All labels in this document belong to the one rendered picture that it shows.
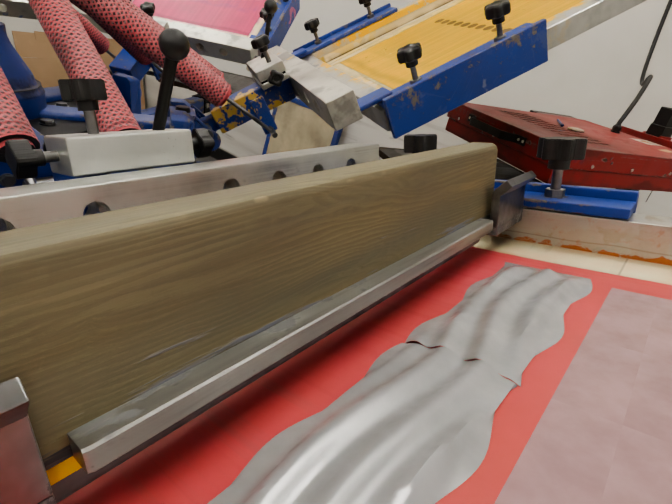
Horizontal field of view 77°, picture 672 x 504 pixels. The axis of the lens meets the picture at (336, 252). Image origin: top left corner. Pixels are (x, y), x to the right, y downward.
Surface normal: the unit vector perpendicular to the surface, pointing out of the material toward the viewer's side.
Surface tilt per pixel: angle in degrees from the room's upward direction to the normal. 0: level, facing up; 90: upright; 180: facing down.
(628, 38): 90
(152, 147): 74
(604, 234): 90
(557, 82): 90
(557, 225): 90
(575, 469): 16
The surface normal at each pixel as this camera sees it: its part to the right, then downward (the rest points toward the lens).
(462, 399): 0.34, -0.66
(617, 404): -0.03, -0.95
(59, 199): 0.76, 0.19
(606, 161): 0.32, 0.53
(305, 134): -0.61, 0.11
